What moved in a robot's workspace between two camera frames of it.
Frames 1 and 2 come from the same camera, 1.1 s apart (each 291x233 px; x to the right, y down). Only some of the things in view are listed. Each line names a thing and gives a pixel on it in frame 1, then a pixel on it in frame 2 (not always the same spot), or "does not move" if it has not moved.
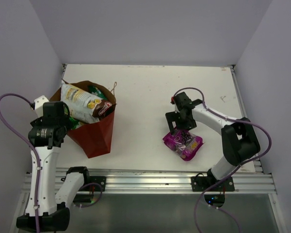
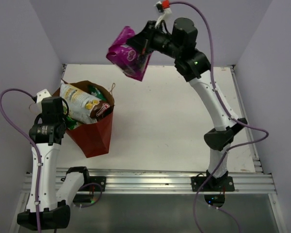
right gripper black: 172,116 to 140,43
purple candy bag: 185,142 to 133,62
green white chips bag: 76,123 does not move
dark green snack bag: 95,90 does not move
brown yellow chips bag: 83,107 does not move
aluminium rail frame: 147,180 does not move
